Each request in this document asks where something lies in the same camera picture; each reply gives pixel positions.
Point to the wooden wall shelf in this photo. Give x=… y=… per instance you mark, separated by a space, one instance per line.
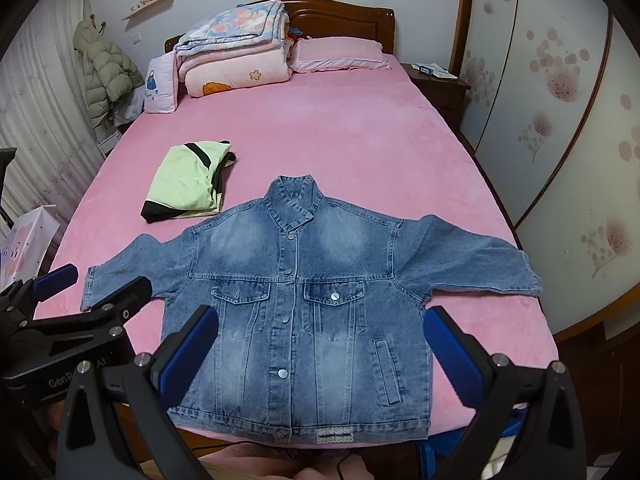
x=141 y=6

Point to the floral sliding wardrobe door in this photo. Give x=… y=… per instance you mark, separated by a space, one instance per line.
x=552 y=115

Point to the papers on nightstand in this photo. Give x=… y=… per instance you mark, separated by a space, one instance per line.
x=434 y=70

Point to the dark wooden nightstand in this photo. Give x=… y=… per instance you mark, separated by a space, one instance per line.
x=446 y=95

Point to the beige puffer coat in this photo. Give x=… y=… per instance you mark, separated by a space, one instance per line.
x=108 y=73

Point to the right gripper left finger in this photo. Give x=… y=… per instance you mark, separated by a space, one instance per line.
x=92 y=444

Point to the folded green black garment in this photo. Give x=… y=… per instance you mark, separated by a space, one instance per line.
x=189 y=182

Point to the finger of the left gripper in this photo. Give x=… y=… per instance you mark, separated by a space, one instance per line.
x=123 y=304
x=54 y=282

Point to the folded floral quilt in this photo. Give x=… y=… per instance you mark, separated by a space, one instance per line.
x=260 y=26

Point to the white curtain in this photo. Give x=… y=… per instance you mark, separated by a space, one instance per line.
x=44 y=116

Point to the white cartoon pillow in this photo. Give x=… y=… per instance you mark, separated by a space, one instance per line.
x=161 y=85

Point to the wooden headboard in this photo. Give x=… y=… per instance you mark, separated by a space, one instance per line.
x=330 y=18

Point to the pink bed sheet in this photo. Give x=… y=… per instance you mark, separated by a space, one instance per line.
x=366 y=137

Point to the blue denim jacket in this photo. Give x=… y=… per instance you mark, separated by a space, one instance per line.
x=320 y=306

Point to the pink pillow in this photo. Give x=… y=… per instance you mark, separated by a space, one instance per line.
x=330 y=54

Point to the folded pink blanket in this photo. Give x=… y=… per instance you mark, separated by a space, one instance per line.
x=205 y=74

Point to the white pink storage box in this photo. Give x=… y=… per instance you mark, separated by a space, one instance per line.
x=27 y=244

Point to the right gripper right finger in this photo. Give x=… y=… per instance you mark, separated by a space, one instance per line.
x=536 y=407

